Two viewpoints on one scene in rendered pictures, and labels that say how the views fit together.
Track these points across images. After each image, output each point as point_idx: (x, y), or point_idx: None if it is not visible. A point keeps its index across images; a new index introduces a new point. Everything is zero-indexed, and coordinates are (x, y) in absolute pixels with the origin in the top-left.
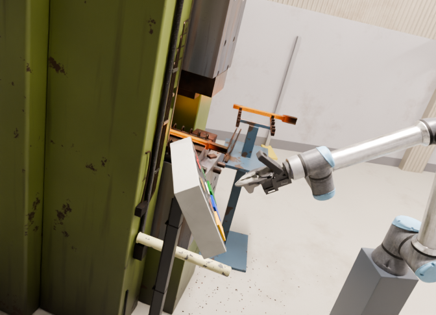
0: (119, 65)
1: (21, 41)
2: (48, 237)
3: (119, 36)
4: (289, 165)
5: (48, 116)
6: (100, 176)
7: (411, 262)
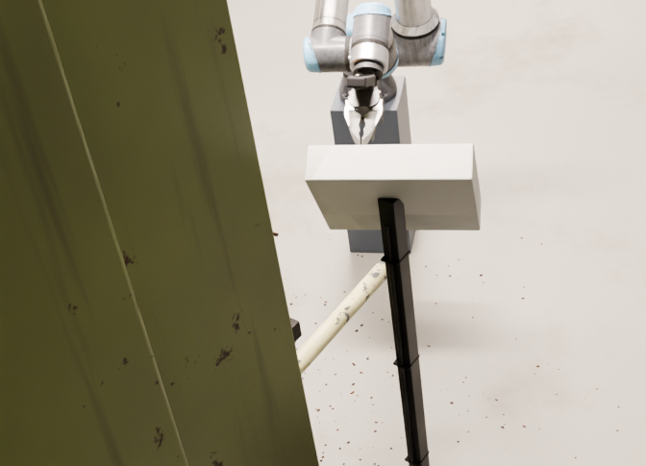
0: (203, 149)
1: (115, 269)
2: None
3: (186, 103)
4: (372, 61)
5: None
6: (240, 349)
7: (417, 58)
